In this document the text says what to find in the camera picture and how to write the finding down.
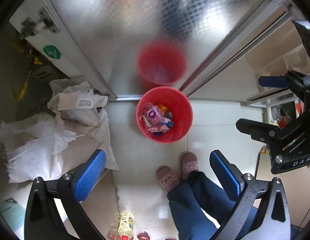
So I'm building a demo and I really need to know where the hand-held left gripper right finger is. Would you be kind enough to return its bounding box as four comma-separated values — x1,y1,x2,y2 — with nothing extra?
209,150,292,240

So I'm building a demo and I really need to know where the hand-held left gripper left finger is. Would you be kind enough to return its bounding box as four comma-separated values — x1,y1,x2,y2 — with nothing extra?
24,149,106,240

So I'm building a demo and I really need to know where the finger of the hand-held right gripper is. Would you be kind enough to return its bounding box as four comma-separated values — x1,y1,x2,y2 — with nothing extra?
236,119,283,143
259,70,309,93

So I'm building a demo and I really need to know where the red plastic bucket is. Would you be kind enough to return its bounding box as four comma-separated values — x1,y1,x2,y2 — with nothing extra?
136,86,193,144

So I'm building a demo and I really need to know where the pink slipper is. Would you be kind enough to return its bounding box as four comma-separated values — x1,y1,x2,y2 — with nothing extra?
181,152,199,180
156,165,180,193

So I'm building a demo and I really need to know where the person's leg in jeans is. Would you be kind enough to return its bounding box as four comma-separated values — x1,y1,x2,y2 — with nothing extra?
167,171,303,240

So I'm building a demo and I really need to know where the white woven sack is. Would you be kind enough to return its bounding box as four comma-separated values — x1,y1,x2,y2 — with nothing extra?
0,107,119,184

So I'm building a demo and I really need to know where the yellow oil bottle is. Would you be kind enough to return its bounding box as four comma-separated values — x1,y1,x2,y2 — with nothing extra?
107,212,135,240

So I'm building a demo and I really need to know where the white plastic bag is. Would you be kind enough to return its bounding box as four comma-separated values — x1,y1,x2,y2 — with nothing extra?
47,78,109,127

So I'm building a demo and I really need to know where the white cabinet door green sticker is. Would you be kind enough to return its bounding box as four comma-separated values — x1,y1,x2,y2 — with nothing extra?
8,0,116,98

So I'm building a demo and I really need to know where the metallic cabinet door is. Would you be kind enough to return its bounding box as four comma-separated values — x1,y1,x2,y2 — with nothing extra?
43,0,270,102

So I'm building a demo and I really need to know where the yellow gas hose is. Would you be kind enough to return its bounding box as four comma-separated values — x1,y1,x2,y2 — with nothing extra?
12,36,43,102

